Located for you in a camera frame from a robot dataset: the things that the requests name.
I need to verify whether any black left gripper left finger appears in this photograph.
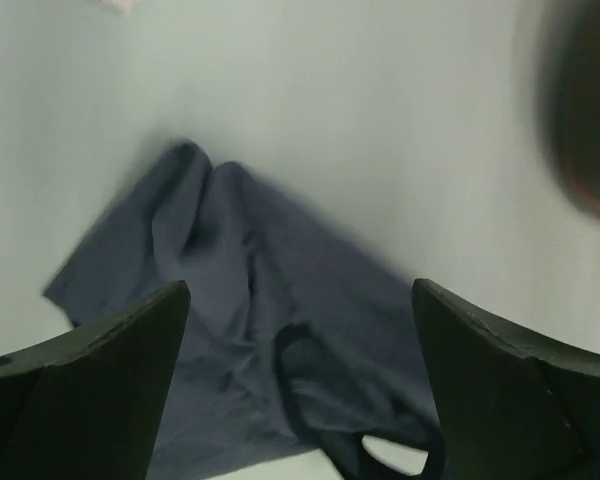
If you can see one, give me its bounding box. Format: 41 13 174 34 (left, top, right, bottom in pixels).
0 281 190 480

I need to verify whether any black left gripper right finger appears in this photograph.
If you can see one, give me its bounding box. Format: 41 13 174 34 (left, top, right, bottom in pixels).
412 279 600 479

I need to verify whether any white graphic tank top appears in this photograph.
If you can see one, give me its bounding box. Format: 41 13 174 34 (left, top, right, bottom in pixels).
98 0 141 15

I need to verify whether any light blue table mat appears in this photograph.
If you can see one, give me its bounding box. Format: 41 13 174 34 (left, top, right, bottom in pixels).
0 0 600 480

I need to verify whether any pink plastic laundry basket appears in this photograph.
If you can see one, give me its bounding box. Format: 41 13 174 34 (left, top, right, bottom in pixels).
536 1 600 222

